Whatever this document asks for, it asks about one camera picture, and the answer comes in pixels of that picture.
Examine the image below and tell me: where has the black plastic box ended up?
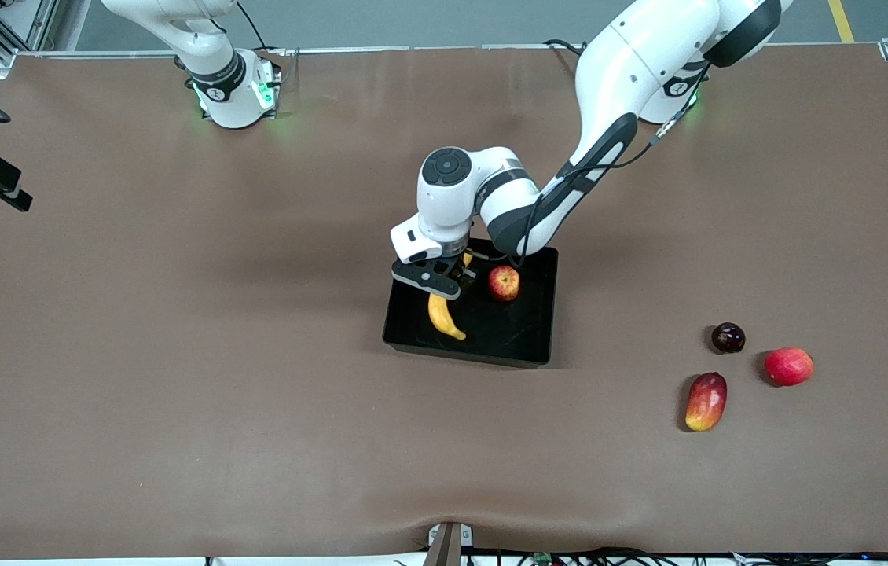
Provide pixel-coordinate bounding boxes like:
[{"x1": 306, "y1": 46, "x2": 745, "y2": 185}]
[{"x1": 382, "y1": 236, "x2": 560, "y2": 369}]

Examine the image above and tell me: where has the dark purple plum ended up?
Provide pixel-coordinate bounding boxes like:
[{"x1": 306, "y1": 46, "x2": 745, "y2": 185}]
[{"x1": 710, "y1": 322, "x2": 747, "y2": 355}]

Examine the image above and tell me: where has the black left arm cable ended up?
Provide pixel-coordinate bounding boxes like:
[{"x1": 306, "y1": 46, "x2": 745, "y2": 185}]
[{"x1": 505, "y1": 63, "x2": 712, "y2": 270}]

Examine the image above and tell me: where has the metal table edge rail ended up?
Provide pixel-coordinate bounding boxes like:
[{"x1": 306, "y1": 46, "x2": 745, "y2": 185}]
[{"x1": 0, "y1": 43, "x2": 888, "y2": 60}]

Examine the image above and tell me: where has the metal table clamp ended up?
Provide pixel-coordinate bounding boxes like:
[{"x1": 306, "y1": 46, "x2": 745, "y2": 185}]
[{"x1": 427, "y1": 521, "x2": 475, "y2": 566}]

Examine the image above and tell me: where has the black right base cable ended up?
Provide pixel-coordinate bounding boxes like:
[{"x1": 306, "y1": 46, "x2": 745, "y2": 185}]
[{"x1": 236, "y1": 0, "x2": 268, "y2": 52}]

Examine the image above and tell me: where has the black left base cable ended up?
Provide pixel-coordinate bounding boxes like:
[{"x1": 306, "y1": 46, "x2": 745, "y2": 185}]
[{"x1": 544, "y1": 38, "x2": 590, "y2": 60}]

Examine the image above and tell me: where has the table cover mat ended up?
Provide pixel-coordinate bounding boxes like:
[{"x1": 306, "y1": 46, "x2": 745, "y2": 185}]
[{"x1": 0, "y1": 46, "x2": 888, "y2": 560}]

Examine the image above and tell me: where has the red yellow-streaked apple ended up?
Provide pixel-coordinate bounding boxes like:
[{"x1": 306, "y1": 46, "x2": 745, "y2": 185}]
[{"x1": 488, "y1": 266, "x2": 522, "y2": 303}]

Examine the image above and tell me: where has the black base cable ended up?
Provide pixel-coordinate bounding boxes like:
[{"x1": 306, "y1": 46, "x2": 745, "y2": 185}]
[
  {"x1": 544, "y1": 38, "x2": 590, "y2": 60},
  {"x1": 236, "y1": 0, "x2": 268, "y2": 52}
]

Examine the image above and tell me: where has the round plain red fruit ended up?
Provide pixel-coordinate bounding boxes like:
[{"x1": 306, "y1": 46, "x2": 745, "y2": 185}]
[{"x1": 764, "y1": 347, "x2": 815, "y2": 388}]

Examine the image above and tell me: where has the yellow banana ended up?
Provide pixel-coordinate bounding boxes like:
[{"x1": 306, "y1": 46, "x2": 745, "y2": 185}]
[{"x1": 427, "y1": 252, "x2": 475, "y2": 342}]

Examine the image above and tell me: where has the red yellow mango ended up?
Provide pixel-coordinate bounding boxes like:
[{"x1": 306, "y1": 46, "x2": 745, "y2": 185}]
[{"x1": 684, "y1": 372, "x2": 728, "y2": 432}]

